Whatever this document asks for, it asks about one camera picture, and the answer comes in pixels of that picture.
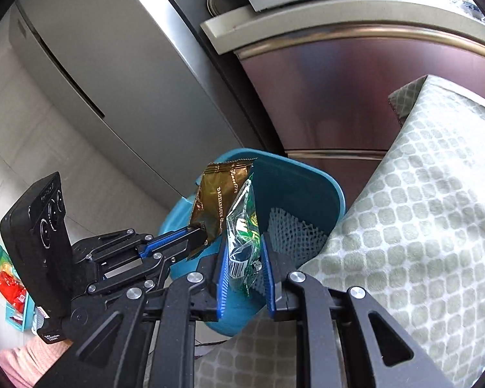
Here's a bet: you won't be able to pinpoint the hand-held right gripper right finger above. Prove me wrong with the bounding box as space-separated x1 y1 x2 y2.
261 234 455 388

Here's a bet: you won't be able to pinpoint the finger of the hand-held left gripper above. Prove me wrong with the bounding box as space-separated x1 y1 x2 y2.
137 226 207 257
145 239 205 281

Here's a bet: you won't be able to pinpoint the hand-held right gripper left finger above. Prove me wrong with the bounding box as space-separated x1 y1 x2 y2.
34 236 231 388

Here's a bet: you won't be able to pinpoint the green clear plastic wrapper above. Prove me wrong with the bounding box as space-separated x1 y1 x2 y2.
222 172 267 297

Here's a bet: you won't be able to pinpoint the brown foil snack wrapper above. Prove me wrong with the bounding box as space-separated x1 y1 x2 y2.
187 157 259 259

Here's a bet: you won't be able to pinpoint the blue plastic trash bin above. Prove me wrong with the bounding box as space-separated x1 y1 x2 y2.
159 147 346 338

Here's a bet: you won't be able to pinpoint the person's left forearm pink sleeve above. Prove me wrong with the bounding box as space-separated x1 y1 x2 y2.
0 335 73 388

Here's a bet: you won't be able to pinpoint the red snack packet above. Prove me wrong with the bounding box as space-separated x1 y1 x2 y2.
0 271 27 314

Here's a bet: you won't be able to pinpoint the white foam fruit net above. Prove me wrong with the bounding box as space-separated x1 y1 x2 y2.
267 207 328 267

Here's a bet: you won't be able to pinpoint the grey-green tiled plush cloth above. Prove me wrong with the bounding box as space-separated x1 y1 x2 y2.
194 73 485 388

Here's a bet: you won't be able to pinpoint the maroon kitchen cabinet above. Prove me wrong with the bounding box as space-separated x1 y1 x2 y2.
200 0 485 211

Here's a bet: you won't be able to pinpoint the silver refrigerator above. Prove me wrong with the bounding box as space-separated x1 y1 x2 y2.
8 0 267 211

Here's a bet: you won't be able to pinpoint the blue white porcelain jars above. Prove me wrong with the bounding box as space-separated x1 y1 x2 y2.
448 0 485 23

